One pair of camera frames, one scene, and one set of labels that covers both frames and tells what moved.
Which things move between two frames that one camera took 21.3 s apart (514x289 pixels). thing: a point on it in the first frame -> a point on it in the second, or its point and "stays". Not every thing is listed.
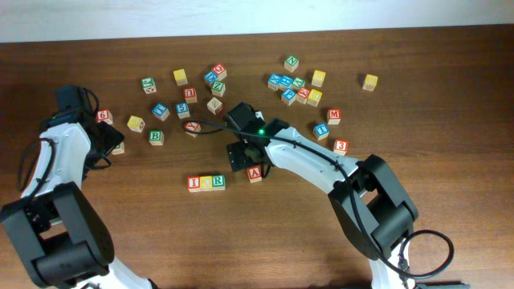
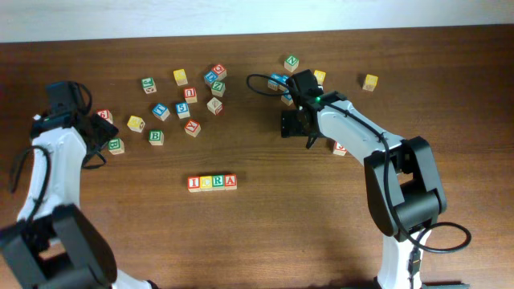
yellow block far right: x=370 y=83 stays
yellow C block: x=206 y=183 stays
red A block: x=254 y=174 -> x=230 y=181
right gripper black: x=238 y=157 -> x=291 y=128
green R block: x=218 y=182 stays
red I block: x=193 y=184 stays
